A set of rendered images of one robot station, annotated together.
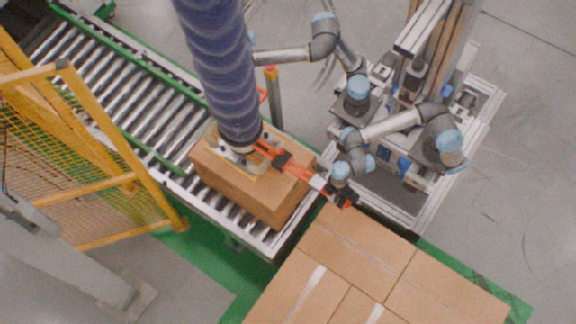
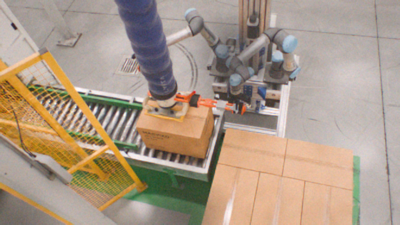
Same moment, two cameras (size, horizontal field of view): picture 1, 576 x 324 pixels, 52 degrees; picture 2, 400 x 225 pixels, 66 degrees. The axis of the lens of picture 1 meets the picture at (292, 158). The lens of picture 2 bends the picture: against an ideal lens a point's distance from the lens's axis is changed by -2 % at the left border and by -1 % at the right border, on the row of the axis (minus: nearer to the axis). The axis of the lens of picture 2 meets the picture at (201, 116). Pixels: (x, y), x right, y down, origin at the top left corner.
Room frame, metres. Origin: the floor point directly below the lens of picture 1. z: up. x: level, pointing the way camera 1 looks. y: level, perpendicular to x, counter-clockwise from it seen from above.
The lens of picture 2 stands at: (-0.31, 0.42, 3.23)
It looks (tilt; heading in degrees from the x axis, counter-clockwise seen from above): 56 degrees down; 345
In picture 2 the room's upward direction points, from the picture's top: 11 degrees counter-clockwise
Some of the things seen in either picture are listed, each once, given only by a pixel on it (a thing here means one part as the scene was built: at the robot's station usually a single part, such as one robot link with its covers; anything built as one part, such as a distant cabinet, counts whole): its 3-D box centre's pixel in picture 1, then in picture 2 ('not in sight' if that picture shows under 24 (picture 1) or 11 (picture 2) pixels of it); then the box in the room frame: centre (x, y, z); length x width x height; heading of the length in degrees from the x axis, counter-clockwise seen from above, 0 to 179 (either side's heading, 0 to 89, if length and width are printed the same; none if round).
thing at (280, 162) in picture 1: (282, 160); (194, 100); (1.14, 0.05, 1.24); 0.10 x 0.08 x 0.06; 140
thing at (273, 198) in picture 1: (255, 167); (177, 125); (1.31, 0.22, 0.75); 0.60 x 0.40 x 0.40; 51
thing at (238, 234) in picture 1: (126, 157); (97, 151); (1.57, 1.07, 0.50); 2.31 x 0.05 x 0.19; 51
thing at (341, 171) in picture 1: (340, 172); (236, 82); (0.93, -0.21, 1.54); 0.09 x 0.08 x 0.11; 105
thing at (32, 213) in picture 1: (31, 211); (46, 166); (0.84, 1.11, 1.62); 0.20 x 0.05 x 0.30; 51
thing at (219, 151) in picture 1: (233, 156); (164, 112); (1.23, 0.30, 1.14); 0.34 x 0.10 x 0.05; 50
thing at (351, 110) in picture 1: (356, 100); (222, 63); (1.52, -0.38, 1.09); 0.15 x 0.15 x 0.10
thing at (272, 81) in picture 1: (275, 108); not in sight; (1.82, 0.08, 0.50); 0.07 x 0.07 x 1.00; 51
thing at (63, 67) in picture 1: (70, 189); (68, 167); (1.16, 1.19, 1.05); 0.87 x 0.10 x 2.10; 103
